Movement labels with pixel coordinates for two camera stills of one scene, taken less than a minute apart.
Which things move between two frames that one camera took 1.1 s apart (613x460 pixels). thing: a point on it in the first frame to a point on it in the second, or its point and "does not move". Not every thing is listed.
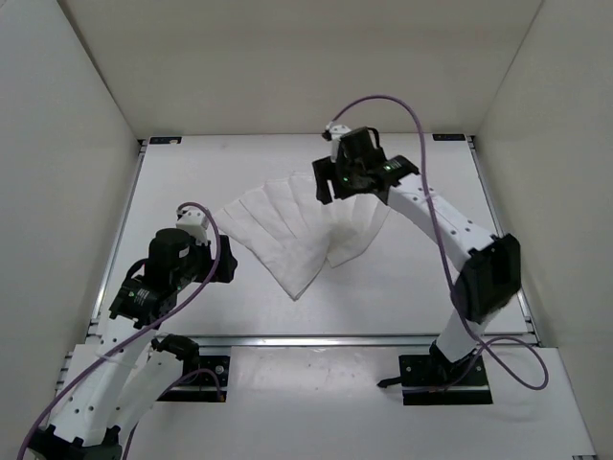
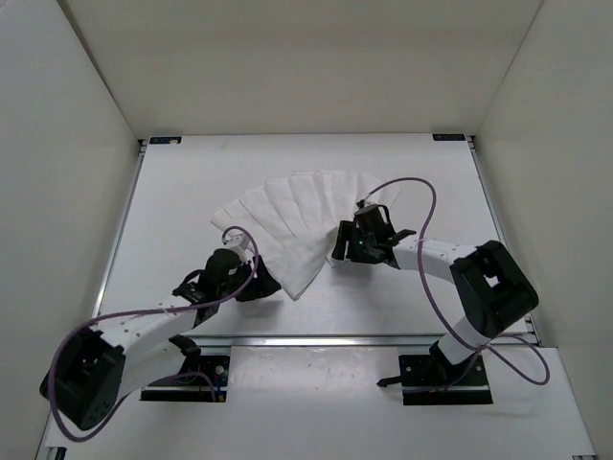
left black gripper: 226,264 to 261,285
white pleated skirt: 293,236 does not move
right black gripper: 328,172 to 348,232
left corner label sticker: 166,140 does not move
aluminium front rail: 336,340 does not move
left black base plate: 205,379 does not move
